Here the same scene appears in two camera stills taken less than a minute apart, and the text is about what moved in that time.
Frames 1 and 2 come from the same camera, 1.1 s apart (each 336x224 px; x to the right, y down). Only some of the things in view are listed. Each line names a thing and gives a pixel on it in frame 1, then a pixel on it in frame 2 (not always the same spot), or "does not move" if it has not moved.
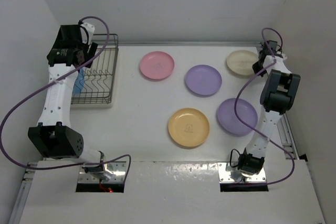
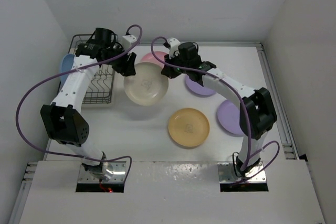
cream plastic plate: [241, 62] -> [148, 86]
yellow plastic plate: [188, 127] does not move
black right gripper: [257, 70] -> [168, 70]
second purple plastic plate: [228, 120] does not move
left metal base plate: [113, 172] does not move
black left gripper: [89, 51] -> [126, 68]
